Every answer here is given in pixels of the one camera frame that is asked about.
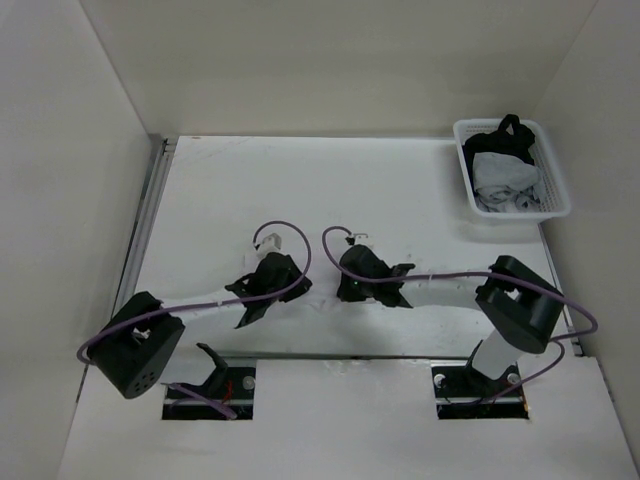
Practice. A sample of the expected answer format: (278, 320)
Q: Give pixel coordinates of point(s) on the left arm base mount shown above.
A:
(220, 389)

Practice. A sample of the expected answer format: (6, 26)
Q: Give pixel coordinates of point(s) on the black tank top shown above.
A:
(510, 138)

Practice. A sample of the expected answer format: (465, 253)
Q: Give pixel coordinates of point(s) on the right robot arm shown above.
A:
(520, 305)

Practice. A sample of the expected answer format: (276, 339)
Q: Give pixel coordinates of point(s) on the grey tank top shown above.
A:
(505, 184)

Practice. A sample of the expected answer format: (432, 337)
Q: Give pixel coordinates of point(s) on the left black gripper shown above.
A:
(303, 285)

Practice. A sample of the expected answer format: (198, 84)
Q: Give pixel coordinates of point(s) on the white tank top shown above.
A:
(325, 278)

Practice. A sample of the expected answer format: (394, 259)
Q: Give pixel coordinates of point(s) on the white plastic basket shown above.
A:
(556, 202)

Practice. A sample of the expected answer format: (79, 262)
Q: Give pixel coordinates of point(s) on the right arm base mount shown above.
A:
(463, 394)

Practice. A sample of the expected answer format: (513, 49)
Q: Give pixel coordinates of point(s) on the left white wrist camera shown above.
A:
(269, 244)

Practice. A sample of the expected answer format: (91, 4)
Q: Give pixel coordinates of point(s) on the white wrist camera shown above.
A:
(269, 244)
(359, 239)

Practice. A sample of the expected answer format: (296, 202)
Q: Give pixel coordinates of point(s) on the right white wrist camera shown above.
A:
(359, 239)

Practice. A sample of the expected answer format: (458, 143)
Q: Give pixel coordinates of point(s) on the aluminium table frame rail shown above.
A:
(163, 151)

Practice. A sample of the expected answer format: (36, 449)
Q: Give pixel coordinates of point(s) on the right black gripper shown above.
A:
(346, 293)

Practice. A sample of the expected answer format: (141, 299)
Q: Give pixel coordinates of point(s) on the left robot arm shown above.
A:
(134, 348)

